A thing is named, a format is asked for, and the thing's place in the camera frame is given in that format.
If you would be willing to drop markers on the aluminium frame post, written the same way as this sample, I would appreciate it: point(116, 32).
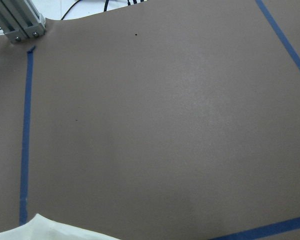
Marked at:
point(20, 20)

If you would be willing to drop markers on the white long-sleeve printed shirt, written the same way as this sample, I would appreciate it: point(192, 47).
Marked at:
point(42, 228)

